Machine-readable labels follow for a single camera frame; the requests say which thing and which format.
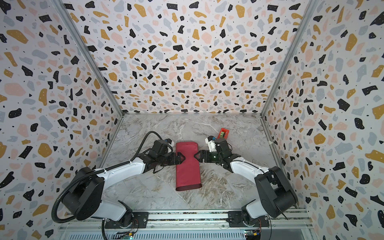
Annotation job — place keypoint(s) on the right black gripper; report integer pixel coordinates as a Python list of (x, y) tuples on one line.
[(210, 156)]

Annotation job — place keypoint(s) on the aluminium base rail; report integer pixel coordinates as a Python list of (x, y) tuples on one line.
[(295, 224)]

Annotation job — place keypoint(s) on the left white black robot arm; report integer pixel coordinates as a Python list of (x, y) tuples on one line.
[(84, 198)]

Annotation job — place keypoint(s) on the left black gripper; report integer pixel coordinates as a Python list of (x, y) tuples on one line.
[(178, 161)]

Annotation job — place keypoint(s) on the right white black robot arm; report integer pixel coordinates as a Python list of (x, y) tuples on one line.
[(275, 192)]

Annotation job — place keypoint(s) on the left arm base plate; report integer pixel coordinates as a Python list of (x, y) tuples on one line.
[(130, 220)]

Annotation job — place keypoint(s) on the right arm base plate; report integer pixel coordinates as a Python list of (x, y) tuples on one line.
[(243, 219)]

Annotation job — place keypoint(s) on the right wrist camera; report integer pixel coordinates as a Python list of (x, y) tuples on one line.
[(210, 141)]

